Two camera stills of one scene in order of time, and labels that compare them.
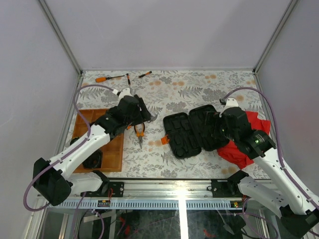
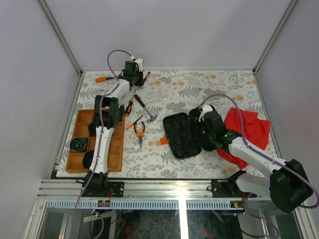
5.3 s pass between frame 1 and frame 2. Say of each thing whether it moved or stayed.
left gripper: moved
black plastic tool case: stayed
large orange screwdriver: stayed
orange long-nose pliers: stayed
